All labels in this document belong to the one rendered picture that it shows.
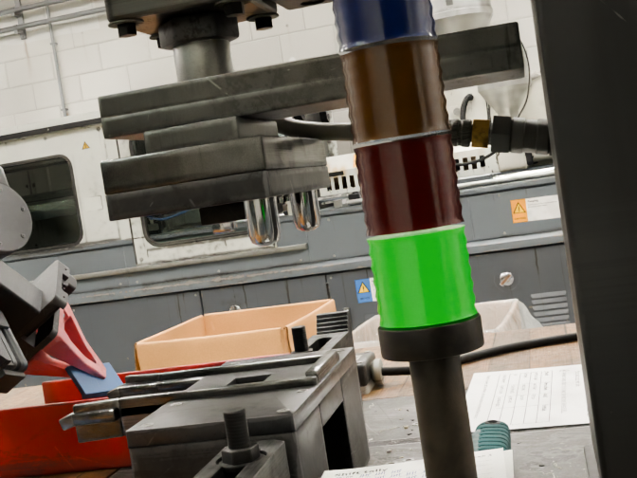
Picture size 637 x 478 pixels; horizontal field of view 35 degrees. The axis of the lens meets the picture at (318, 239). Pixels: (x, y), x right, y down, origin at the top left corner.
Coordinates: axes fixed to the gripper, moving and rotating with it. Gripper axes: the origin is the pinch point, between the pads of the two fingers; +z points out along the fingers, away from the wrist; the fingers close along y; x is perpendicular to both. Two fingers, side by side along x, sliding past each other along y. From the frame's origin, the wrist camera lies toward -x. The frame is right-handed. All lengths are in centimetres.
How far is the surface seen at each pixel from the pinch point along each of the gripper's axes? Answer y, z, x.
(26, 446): -6.0, -2.3, -6.5
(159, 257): -141, 171, 406
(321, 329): 17.1, 11.6, -0.7
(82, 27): -146, 113, 689
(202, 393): 16.2, -5.6, -24.2
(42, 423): -3.5, -2.7, -6.2
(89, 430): 8.7, -8.3, -23.0
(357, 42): 39, -23, -41
